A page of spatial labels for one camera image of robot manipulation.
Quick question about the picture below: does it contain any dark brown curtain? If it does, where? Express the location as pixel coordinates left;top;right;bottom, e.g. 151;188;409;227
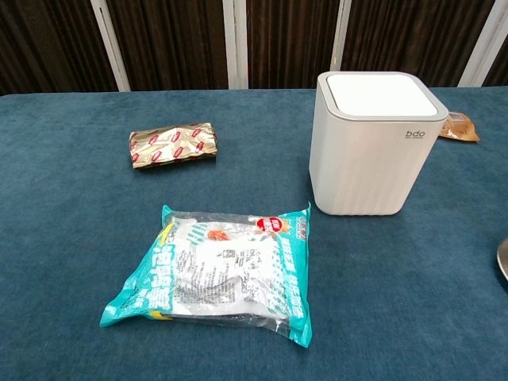
0;0;508;97

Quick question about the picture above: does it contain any white plastic device lid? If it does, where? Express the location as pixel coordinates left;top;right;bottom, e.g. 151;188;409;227
325;73;440;118

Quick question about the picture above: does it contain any teal clear plastic food bag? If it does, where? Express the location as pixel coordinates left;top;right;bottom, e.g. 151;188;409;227
98;202;314;349

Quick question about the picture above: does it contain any white vertical frame post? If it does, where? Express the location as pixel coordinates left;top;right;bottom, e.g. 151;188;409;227
329;0;353;73
457;0;508;88
90;0;132;93
221;0;249;90

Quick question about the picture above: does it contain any white plastic trash bin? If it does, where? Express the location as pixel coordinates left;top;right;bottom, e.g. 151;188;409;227
308;71;448;217

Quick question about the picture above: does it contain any gold foil snack packet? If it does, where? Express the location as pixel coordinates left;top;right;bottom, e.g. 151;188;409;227
128;121;218;172

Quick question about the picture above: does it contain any orange brown snack packet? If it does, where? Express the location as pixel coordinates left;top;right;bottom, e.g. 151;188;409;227
438;111;481;143

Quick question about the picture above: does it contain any blue velvet tablecloth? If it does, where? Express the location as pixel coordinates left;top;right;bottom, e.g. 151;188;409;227
0;87;508;381

